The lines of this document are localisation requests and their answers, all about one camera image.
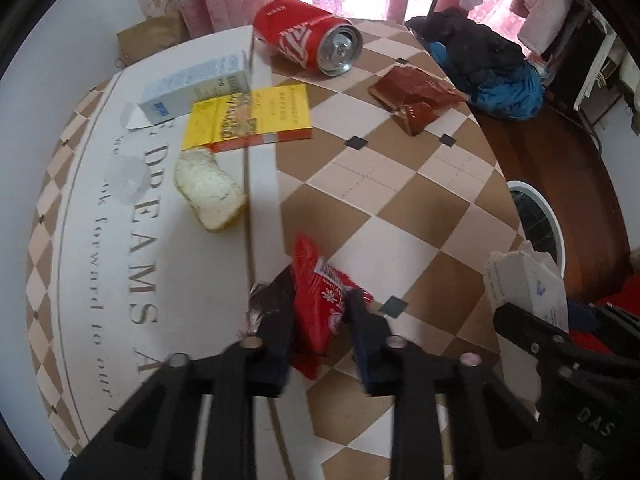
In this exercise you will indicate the large brown wrapper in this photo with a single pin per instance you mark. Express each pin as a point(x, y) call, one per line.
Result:
point(415, 85)

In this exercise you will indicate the dark clothes pile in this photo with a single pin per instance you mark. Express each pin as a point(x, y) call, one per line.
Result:
point(475, 45)

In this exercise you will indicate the white rimmed trash bin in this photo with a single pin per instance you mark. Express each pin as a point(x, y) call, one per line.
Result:
point(537, 225)

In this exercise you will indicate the black cabinet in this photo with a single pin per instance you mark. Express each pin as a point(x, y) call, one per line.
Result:
point(580, 60)

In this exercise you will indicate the slice of white bread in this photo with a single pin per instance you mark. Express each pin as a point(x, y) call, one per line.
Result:
point(210, 190)

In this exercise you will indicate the red cloth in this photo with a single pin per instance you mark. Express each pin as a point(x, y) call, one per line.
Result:
point(615, 305)

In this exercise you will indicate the blue cloth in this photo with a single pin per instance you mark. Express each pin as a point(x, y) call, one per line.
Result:
point(515, 95)

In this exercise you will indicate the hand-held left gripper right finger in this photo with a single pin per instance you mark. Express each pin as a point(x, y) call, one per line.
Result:
point(361, 342)

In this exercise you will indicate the clear plastic cup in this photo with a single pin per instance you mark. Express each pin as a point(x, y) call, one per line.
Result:
point(125, 180)

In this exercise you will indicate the red soda can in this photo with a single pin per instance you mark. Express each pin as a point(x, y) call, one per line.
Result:
point(295, 30)

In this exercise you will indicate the red snack packet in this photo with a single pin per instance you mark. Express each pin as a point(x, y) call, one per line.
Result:
point(320, 300)

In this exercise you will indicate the brown paper bag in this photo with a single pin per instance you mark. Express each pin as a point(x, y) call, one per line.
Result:
point(150, 37)

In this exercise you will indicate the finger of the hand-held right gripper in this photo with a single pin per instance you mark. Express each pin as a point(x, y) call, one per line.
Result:
point(525, 327)
point(607, 319)

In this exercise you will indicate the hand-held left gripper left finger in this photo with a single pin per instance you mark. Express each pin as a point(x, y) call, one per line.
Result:
point(278, 332)

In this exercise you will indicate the checkered printed tablecloth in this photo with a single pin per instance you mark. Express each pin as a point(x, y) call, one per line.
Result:
point(400, 220)

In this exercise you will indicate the pink hanging garment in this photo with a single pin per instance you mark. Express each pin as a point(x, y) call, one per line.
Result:
point(542, 10)

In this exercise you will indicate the torn white paper carton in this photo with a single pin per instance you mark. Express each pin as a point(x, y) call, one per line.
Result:
point(530, 280)

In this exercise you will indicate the white and blue carton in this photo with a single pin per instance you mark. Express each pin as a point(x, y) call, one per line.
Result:
point(195, 85)

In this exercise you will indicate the yellow and red box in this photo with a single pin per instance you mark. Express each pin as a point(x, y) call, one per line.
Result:
point(280, 115)

